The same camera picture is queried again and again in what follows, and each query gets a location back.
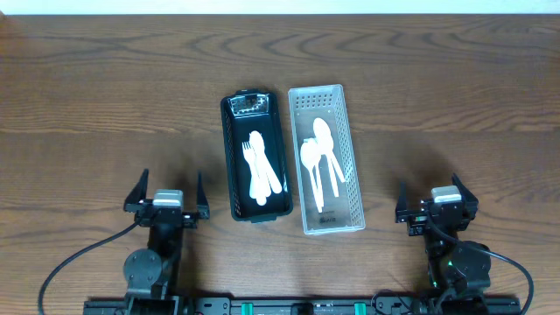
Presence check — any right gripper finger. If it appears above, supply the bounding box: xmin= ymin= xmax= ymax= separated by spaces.
xmin=395 ymin=182 xmax=408 ymax=213
xmin=451 ymin=173 xmax=479 ymax=204

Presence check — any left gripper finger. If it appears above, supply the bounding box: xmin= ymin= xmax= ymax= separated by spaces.
xmin=124 ymin=169 xmax=149 ymax=206
xmin=196 ymin=171 xmax=209 ymax=210

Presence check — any white fork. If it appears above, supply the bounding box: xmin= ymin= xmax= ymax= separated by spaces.
xmin=250 ymin=152 xmax=267 ymax=206
xmin=242 ymin=142 xmax=266 ymax=207

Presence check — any clear plastic basket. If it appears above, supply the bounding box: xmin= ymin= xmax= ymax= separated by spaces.
xmin=288 ymin=84 xmax=366 ymax=235

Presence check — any black plastic basket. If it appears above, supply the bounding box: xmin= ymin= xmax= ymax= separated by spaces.
xmin=220 ymin=89 xmax=293 ymax=223

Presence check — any white spoon pair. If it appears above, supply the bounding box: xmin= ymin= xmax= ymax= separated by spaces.
xmin=306 ymin=138 xmax=325 ymax=213
xmin=313 ymin=117 xmax=346 ymax=183

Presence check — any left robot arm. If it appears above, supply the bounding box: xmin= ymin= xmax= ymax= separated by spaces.
xmin=123 ymin=170 xmax=209 ymax=315

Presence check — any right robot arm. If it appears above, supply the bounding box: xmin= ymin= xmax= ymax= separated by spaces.
xmin=395 ymin=175 xmax=491 ymax=314

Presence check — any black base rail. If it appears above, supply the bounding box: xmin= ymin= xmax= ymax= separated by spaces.
xmin=83 ymin=295 xmax=521 ymax=315

